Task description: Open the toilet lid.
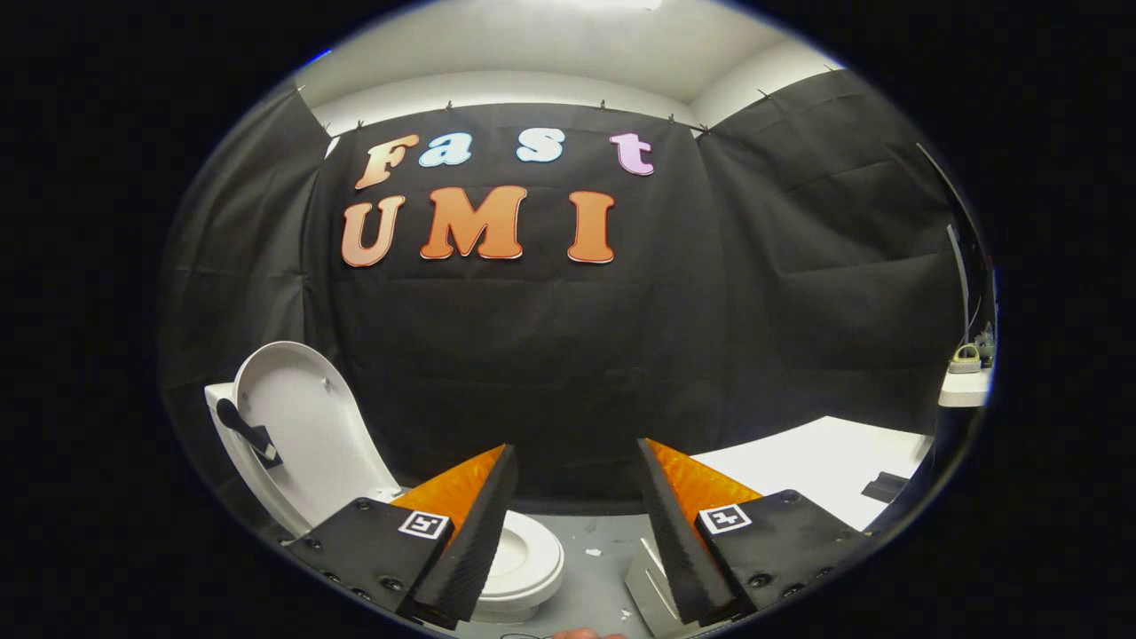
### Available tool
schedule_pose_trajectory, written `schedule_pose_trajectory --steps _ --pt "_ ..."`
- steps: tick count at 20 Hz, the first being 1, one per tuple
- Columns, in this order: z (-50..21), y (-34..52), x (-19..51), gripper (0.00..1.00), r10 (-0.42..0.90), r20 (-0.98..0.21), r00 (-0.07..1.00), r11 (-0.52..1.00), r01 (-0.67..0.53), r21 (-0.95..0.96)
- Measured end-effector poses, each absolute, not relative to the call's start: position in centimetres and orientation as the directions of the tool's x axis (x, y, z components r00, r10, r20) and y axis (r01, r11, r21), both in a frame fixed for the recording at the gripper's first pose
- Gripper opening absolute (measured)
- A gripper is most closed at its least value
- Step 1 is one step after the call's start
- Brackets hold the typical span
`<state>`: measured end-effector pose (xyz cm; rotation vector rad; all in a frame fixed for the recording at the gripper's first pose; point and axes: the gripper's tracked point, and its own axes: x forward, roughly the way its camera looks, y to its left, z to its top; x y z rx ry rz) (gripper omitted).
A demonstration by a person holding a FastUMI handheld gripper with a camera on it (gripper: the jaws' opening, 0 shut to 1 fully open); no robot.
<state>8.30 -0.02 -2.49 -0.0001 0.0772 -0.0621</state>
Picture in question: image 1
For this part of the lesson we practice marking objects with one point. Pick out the white toilet lid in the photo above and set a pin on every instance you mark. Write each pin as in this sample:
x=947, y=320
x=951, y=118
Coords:
x=311, y=417

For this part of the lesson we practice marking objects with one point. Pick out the ceiling light panel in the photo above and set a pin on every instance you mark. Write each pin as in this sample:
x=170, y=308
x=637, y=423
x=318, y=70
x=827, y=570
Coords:
x=621, y=3

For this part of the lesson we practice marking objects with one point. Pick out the white panelled cabinet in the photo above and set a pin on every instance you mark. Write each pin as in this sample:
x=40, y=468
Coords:
x=816, y=461

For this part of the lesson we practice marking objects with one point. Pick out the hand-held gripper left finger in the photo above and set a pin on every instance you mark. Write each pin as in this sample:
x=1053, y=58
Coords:
x=470, y=541

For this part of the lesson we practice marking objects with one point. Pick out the white toilet seat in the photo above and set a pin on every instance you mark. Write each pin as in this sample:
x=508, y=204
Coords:
x=537, y=555

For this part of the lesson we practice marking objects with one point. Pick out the yellow green tape roll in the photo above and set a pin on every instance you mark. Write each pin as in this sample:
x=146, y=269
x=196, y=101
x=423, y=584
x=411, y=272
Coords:
x=965, y=359

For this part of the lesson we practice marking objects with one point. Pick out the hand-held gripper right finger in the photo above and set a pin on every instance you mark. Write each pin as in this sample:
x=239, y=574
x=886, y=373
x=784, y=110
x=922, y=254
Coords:
x=683, y=550

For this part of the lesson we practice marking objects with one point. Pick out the small black flat object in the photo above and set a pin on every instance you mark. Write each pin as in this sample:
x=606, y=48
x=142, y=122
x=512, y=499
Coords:
x=886, y=487

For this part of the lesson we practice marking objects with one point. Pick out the black backdrop cloth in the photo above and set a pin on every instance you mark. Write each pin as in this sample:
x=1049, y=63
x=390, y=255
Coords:
x=550, y=355

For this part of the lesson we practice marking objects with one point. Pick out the white wall shelf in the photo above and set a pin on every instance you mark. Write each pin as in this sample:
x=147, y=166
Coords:
x=966, y=388

